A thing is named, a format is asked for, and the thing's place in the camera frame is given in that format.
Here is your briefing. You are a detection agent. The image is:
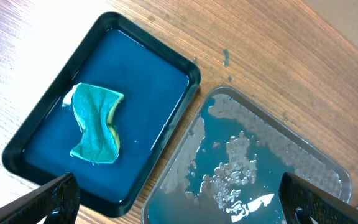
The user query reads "dark brown serving tray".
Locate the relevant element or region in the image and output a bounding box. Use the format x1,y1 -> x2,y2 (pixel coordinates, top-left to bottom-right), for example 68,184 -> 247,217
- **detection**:
141,86 -> 352,223

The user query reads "black tray with blue water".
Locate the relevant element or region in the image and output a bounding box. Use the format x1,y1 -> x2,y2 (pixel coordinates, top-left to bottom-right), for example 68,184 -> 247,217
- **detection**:
2,12 -> 201,218

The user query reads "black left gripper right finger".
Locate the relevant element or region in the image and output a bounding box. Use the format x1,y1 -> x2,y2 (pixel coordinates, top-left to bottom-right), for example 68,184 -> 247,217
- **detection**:
278,172 -> 358,224

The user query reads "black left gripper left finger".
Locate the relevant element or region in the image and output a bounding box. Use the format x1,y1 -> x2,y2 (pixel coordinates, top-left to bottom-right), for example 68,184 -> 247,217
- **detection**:
0,173 -> 80,224

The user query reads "green scouring sponge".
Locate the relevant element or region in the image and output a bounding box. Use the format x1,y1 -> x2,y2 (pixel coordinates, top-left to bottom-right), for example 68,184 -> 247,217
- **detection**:
63,83 -> 124,164

